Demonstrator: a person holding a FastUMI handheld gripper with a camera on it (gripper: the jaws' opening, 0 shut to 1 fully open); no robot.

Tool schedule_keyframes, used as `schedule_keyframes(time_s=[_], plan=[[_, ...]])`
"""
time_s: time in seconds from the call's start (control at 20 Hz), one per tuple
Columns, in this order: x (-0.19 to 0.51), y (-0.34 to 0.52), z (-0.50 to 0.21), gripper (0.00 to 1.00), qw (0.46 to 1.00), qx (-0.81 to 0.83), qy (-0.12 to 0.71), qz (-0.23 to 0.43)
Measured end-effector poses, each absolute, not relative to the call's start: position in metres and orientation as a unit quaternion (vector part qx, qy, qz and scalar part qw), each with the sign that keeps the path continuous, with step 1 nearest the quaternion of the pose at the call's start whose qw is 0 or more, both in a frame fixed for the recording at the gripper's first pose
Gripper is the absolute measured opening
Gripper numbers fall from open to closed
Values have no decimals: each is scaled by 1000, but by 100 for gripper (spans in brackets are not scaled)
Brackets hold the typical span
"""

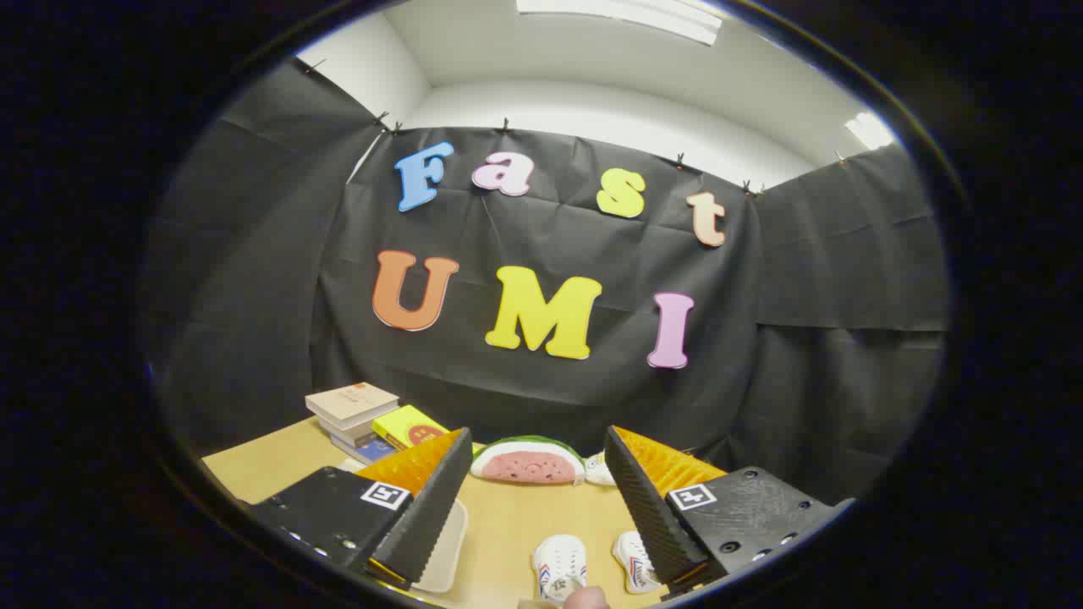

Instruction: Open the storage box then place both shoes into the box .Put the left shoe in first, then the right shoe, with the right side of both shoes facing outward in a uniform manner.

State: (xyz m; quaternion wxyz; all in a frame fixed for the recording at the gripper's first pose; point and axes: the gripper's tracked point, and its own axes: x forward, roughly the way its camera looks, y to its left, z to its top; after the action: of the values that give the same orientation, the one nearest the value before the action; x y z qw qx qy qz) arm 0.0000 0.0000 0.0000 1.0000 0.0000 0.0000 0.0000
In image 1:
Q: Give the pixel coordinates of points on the long ceiling light panel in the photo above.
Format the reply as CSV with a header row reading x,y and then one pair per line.
x,y
626,15

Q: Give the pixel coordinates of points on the cream fabric storage box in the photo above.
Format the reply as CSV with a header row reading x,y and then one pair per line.
x,y
444,550

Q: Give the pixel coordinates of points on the yellow book red circle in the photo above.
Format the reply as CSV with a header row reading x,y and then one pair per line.
x,y
406,425

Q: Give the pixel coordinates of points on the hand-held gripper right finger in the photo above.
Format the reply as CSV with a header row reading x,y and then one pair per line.
x,y
651,516

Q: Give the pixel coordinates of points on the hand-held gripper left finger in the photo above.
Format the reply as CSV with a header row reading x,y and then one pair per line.
x,y
431,516

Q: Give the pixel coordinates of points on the blue cover book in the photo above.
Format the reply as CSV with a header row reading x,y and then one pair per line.
x,y
368,450

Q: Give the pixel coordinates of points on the small ceiling light panel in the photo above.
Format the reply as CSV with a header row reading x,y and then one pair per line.
x,y
869,131

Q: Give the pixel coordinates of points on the watermelon slice plush toy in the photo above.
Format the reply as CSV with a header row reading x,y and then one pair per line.
x,y
529,465

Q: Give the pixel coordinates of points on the grey cover book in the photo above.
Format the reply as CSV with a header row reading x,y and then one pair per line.
x,y
347,433

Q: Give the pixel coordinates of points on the white striped canvas shoe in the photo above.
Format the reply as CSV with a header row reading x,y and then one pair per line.
x,y
558,562
634,558

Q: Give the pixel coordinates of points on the beige cover book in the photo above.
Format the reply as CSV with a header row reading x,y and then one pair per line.
x,y
351,402

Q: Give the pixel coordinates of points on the white plush toy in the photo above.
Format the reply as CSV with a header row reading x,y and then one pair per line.
x,y
597,470

